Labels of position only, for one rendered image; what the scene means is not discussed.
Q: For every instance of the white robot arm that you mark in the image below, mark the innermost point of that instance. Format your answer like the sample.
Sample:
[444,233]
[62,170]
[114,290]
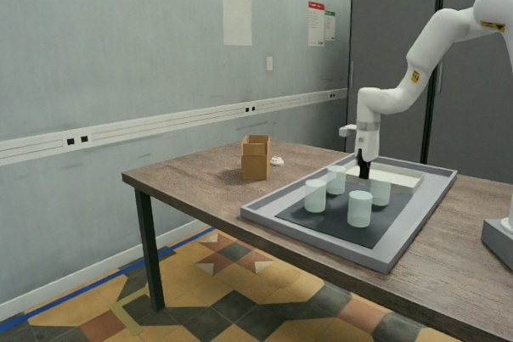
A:
[445,27]

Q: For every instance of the brown cardboard box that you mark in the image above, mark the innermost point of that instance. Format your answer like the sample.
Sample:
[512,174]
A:
[255,157]

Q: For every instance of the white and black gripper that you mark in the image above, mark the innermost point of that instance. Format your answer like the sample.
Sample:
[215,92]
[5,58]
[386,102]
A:
[366,149]

